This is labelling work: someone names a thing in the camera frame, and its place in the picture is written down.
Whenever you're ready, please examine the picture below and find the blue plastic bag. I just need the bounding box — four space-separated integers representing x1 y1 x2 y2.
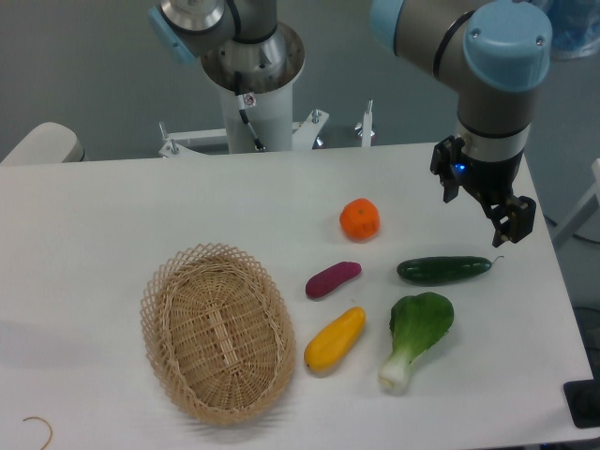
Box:
547 0 599 60

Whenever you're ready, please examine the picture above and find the green bok choy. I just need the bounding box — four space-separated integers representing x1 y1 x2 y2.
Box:
378 292 455 393

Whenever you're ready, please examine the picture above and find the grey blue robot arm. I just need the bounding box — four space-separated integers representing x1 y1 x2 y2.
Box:
148 1 552 246

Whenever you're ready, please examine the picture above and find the black device at table edge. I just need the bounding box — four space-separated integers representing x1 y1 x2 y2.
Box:
563 380 599 429

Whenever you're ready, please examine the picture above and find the white chair armrest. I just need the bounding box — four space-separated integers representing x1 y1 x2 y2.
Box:
1 122 86 167

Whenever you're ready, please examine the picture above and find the orange mandarin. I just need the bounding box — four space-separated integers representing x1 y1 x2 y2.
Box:
339 198 381 242

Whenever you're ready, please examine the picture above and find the woven wicker basket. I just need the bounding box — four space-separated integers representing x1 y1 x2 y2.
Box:
141 243 296 426

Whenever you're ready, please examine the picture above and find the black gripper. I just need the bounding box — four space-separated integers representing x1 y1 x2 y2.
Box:
430 136 536 248

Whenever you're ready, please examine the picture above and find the yellow mango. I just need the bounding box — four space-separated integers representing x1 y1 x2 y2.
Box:
304 307 367 373

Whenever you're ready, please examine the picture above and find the tan rubber band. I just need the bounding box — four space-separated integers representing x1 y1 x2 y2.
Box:
22 416 53 450

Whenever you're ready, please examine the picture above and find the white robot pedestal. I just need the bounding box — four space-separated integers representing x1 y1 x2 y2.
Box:
157 22 379 159

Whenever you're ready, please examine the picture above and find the purple sweet potato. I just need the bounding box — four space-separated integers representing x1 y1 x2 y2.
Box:
305 262 362 299

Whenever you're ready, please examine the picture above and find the dark green cucumber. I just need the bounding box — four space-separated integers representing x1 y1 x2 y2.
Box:
397 256 499 286

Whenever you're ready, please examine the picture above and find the white frame at right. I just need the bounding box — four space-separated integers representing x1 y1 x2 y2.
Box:
551 159 599 249

